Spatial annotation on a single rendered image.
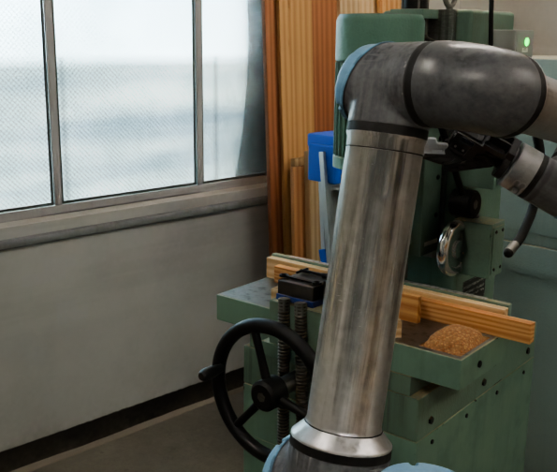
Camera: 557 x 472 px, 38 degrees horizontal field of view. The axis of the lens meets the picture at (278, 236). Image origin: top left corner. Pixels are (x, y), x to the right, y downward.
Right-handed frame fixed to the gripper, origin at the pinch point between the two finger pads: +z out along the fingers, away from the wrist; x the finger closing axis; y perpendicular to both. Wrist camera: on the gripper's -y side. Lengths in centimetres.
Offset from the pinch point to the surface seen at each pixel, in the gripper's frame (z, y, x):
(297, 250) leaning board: 5, -163, -35
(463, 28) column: -1.2, -5.9, -29.6
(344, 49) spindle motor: 17.3, -2.3, -7.1
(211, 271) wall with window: 31, -179, -15
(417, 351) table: -23.3, -13.7, 35.4
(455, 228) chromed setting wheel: -21.1, -22.7, 3.5
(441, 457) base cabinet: -41, -33, 45
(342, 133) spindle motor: 9.6, -12.5, 3.5
